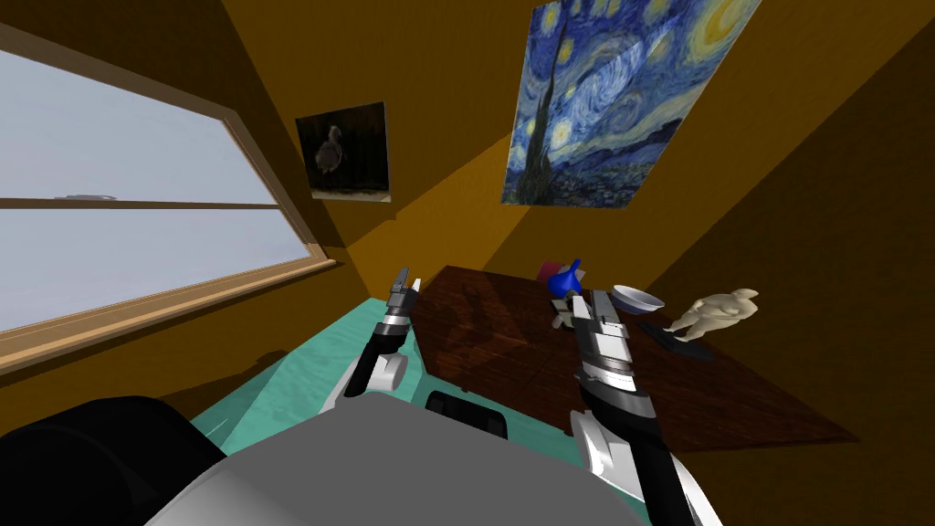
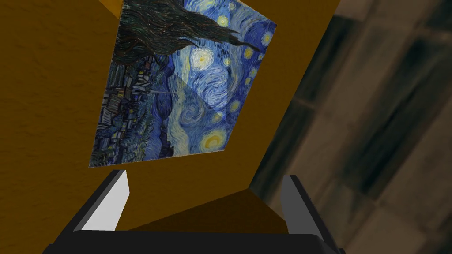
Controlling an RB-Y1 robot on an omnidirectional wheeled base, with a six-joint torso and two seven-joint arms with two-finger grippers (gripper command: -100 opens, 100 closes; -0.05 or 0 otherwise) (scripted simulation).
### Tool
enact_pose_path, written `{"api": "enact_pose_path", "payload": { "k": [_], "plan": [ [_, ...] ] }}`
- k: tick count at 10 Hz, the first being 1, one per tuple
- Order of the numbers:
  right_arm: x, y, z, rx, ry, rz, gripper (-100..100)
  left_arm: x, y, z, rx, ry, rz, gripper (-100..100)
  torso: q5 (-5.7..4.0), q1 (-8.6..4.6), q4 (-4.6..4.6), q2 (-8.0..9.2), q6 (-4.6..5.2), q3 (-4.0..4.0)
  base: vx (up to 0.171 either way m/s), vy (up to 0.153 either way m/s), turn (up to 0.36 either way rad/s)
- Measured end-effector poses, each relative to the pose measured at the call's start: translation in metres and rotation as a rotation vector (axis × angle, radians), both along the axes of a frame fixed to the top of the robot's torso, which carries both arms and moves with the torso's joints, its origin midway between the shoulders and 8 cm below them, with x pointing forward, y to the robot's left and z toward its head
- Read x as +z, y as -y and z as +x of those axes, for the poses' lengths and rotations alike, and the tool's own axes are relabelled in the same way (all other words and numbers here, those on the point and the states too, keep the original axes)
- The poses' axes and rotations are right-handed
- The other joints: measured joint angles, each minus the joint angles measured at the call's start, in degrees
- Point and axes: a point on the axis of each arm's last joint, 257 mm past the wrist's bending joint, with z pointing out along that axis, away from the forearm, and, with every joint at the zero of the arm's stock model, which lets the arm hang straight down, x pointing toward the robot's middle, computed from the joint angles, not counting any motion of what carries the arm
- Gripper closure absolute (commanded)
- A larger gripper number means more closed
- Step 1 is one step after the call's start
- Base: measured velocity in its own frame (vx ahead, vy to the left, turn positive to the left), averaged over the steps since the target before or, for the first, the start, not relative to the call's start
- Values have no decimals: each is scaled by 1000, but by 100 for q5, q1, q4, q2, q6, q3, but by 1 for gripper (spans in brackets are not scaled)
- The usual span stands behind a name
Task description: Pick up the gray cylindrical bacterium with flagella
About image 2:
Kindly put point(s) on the blue starry night painting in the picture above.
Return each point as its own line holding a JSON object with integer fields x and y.
{"x": 176, "y": 88}

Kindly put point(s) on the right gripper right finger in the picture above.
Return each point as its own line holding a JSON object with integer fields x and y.
{"x": 300, "y": 211}

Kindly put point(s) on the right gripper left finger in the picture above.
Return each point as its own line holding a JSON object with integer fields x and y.
{"x": 106, "y": 208}

